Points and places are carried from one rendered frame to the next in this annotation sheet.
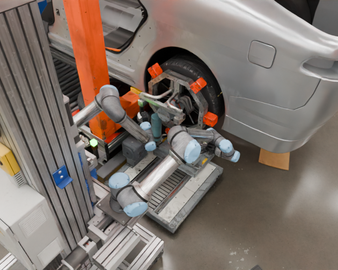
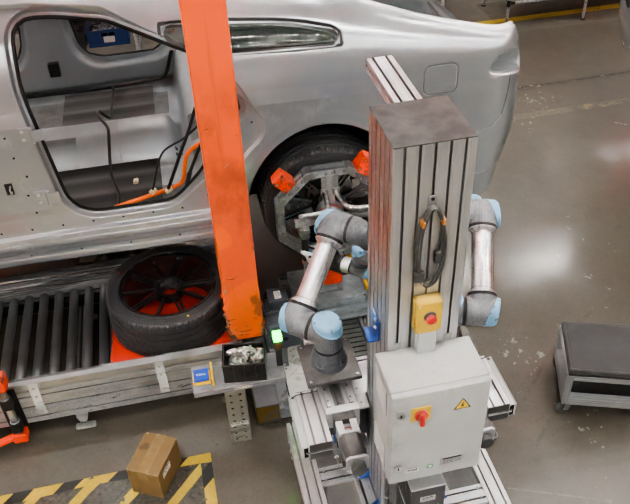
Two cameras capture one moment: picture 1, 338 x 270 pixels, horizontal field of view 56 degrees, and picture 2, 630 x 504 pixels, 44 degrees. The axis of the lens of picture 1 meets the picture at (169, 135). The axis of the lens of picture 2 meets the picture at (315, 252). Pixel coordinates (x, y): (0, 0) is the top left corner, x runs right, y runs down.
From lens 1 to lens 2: 2.36 m
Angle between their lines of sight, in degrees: 34
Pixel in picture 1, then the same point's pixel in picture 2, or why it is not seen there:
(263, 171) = not seen: hidden behind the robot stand
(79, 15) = (236, 138)
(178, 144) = (480, 212)
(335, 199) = (516, 226)
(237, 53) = not seen: hidden behind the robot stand
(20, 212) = (475, 359)
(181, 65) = (321, 151)
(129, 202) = (489, 306)
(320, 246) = (559, 280)
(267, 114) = not seen: hidden behind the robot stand
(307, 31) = (481, 31)
